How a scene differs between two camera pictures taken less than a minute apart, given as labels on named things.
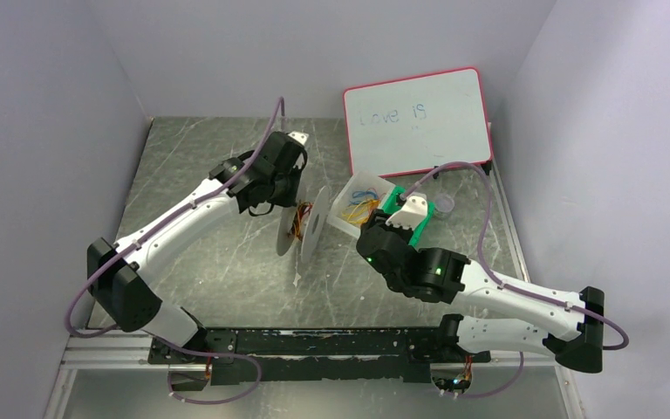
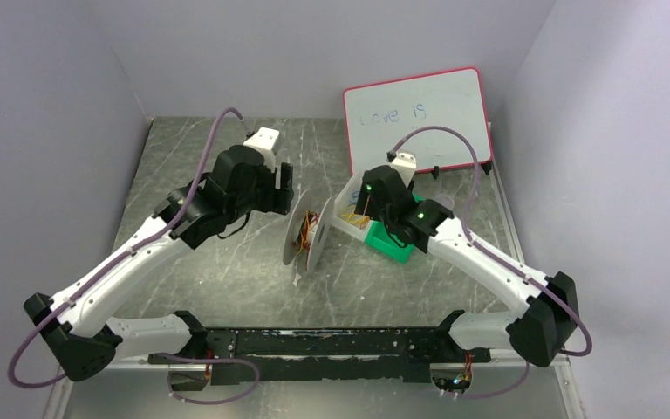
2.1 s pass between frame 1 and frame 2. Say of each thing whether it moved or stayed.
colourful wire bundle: stayed
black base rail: stayed
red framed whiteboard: stayed
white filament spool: moved
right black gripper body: moved
